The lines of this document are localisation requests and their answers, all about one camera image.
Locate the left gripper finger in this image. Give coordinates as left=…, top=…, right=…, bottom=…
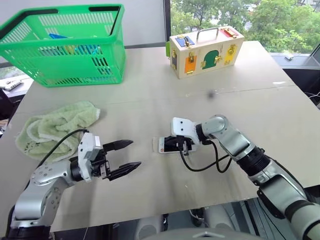
left=102, top=139, right=134, bottom=153
left=109, top=161, right=142, bottom=182

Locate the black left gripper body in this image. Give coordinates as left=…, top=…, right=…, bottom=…
left=89, top=147, right=113, bottom=181

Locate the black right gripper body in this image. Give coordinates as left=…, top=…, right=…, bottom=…
left=175, top=134, right=194, bottom=158

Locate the white smartphone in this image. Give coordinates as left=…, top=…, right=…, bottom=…
left=155, top=136, right=198, bottom=155

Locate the clear plastic phone case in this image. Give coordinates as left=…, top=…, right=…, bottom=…
left=151, top=136, right=166, bottom=155

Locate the light green towel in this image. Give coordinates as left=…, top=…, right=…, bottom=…
left=15, top=100, right=101, bottom=162

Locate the grey robot torso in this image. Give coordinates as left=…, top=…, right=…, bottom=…
left=134, top=203, right=253, bottom=240

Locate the green plastic shopping basket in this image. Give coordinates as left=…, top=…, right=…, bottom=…
left=0, top=3, right=127, bottom=88

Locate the wooden lock box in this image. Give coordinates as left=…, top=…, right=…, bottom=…
left=164, top=26, right=245, bottom=80

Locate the blue package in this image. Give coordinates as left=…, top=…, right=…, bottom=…
left=39, top=32, right=102, bottom=57

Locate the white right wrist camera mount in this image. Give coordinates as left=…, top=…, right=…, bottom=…
left=170, top=116, right=201, bottom=145

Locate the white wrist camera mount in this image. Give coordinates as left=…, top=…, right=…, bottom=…
left=77, top=132, right=104, bottom=183
left=170, top=116, right=201, bottom=145

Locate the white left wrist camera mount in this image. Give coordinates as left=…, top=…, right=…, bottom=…
left=77, top=132, right=104, bottom=183

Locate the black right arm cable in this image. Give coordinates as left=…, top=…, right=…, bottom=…
left=178, top=139, right=234, bottom=174

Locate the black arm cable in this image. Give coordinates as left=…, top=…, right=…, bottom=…
left=36, top=128, right=90, bottom=170
left=178, top=139, right=234, bottom=174

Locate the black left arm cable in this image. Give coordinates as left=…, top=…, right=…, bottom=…
left=36, top=128, right=90, bottom=170

